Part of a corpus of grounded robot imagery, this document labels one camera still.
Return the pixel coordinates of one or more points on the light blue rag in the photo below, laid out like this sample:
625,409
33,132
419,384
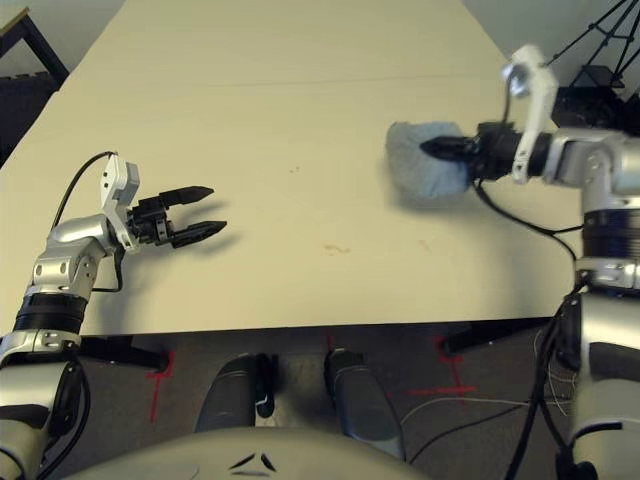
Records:
420,175

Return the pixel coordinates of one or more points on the dark grey right robot leg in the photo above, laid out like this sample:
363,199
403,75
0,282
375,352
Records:
362,400

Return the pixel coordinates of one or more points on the black tripod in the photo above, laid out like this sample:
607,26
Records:
594,25

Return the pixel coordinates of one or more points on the short red tape line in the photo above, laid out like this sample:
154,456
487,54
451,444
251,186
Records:
329,342

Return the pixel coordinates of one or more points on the black bag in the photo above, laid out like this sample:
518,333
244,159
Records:
585,107

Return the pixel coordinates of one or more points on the black foam floor mat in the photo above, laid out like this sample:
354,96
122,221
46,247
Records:
20,100

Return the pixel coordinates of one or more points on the brown liquid streak puddle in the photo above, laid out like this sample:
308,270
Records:
336,248

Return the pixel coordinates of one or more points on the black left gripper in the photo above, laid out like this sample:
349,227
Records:
150,222

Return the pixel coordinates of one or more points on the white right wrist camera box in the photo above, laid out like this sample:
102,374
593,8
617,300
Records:
540,85

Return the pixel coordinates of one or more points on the grey robot torso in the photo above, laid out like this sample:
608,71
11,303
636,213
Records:
200,460

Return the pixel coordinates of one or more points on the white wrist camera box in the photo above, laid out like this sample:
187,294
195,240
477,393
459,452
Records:
540,85
117,180

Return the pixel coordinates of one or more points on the dark grey left robot leg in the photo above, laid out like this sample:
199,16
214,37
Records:
227,395

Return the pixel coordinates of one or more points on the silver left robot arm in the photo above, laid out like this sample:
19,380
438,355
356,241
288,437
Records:
70,235

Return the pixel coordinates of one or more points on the dark grey robot leg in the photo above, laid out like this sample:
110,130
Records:
362,400
227,395

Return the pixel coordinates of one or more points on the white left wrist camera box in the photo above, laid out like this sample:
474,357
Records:
117,180

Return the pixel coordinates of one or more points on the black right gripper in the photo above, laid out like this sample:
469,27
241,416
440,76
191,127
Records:
495,152

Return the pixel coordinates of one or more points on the black equipment case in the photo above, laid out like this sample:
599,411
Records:
600,77

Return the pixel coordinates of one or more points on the black table foot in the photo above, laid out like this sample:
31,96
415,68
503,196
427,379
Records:
480,340
135,356

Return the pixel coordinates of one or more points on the wooden side table black frame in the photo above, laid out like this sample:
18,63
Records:
47,50

